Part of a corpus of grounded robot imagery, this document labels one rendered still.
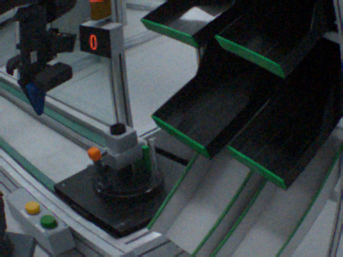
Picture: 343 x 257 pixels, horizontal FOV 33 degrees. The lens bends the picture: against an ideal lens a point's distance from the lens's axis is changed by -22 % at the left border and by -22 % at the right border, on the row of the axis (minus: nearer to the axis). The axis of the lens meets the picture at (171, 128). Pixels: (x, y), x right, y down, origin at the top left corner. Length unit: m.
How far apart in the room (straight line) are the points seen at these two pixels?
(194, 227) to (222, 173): 0.10
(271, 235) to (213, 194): 0.16
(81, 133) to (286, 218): 0.74
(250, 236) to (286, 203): 0.08
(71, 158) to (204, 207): 0.54
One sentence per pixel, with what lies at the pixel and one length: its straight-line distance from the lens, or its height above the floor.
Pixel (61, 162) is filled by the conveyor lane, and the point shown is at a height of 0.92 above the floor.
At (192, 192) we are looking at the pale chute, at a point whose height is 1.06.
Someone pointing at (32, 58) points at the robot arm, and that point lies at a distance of 1.01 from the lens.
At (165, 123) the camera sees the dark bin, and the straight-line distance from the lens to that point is 1.00.
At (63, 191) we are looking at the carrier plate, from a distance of 1.33.
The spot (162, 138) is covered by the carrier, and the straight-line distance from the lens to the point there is 1.47.
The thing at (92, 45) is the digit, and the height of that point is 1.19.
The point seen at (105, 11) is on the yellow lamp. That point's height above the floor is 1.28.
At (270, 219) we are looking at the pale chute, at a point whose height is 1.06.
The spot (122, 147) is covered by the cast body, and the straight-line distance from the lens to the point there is 1.26.
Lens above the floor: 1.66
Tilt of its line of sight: 27 degrees down
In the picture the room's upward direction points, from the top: 7 degrees counter-clockwise
